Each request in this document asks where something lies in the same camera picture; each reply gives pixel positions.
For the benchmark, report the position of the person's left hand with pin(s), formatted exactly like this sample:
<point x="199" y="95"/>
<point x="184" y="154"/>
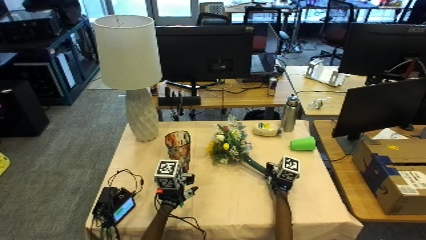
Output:
<point x="171" y="196"/>

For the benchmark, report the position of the person's right hand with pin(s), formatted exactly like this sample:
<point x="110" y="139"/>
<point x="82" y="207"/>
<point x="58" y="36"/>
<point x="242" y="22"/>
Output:
<point x="280" y="185"/>

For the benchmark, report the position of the flower bouquet with green stems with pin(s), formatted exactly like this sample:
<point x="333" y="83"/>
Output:
<point x="228" y="145"/>

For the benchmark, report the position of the white marker cube on right glove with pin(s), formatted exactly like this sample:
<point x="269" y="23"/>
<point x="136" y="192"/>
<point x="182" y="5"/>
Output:
<point x="288" y="168"/>

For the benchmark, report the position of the white marker cube on glove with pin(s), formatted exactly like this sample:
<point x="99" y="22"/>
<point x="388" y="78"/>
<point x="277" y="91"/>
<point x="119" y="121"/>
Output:
<point x="288" y="168"/>
<point x="167" y="173"/>

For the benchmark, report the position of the white marker cube on left glove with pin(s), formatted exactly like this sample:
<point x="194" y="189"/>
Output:
<point x="167" y="173"/>

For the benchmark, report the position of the beige tablecloth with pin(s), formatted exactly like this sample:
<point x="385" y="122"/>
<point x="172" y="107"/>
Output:
<point x="231" y="200"/>

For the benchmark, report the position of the green plastic cup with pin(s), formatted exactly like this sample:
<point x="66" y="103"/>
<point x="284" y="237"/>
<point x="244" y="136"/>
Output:
<point x="304" y="144"/>

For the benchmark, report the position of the beige pouch with small items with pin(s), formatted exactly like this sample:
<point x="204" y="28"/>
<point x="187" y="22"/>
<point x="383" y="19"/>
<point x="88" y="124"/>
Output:
<point x="265" y="130"/>

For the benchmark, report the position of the patterned glass vase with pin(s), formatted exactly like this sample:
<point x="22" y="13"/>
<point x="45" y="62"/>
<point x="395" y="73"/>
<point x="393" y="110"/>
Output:
<point x="179" y="146"/>

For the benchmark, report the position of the steel water bottle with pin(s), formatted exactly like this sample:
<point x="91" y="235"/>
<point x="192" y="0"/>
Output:
<point x="291" y="115"/>

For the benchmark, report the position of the wooden desk with boxes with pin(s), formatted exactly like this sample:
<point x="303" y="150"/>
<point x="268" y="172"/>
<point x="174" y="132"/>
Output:
<point x="344" y="186"/>

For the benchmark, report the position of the black device with blue screen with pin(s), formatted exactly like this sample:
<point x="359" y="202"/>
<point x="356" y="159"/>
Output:
<point x="116" y="205"/>

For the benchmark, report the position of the small white object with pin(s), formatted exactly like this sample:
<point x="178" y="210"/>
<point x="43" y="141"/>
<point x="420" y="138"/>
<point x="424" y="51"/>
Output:
<point x="320" y="103"/>

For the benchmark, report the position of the metal drink can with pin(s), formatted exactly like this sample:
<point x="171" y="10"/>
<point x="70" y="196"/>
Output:
<point x="272" y="87"/>

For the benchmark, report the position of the light wooden desk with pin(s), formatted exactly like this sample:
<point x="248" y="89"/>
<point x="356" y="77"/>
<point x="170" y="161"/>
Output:
<point x="320" y="91"/>

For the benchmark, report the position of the black power strip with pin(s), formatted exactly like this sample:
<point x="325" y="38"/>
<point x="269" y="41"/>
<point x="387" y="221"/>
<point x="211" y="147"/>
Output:
<point x="180" y="101"/>

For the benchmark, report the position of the white paper sheet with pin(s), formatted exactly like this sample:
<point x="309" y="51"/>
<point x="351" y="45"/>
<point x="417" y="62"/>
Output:
<point x="389" y="134"/>

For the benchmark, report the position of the large cardboard box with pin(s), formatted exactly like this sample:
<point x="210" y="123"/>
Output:
<point x="400" y="150"/>

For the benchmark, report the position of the cardboard box with white label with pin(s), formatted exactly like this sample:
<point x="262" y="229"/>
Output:
<point x="401" y="193"/>

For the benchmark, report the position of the white stand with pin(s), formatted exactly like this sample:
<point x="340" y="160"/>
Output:
<point x="327" y="73"/>

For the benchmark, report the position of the tilted black monitor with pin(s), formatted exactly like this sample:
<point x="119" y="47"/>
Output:
<point x="381" y="103"/>

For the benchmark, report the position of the black monitor on stand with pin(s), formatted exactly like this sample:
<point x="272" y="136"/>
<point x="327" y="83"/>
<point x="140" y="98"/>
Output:
<point x="202" y="50"/>

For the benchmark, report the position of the white table lamp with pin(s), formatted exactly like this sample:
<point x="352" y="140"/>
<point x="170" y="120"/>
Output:
<point x="128" y="53"/>

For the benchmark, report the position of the yellow object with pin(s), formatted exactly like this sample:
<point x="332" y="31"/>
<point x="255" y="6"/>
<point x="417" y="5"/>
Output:
<point x="3" y="163"/>

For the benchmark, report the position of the large black monitor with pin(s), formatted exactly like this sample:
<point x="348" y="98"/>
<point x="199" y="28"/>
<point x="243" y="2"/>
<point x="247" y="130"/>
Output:
<point x="377" y="50"/>

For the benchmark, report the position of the red office chair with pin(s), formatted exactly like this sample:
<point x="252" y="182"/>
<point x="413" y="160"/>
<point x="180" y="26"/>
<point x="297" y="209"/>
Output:
<point x="335" y="31"/>

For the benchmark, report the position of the black computer case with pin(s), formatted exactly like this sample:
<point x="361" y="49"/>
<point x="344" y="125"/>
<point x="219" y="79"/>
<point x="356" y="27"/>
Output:
<point x="21" y="110"/>

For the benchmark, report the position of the black office chair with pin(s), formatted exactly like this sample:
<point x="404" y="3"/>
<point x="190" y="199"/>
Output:
<point x="214" y="18"/>

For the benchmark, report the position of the dark shelf cabinet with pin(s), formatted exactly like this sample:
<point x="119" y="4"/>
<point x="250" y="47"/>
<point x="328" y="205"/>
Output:
<point x="54" y="63"/>

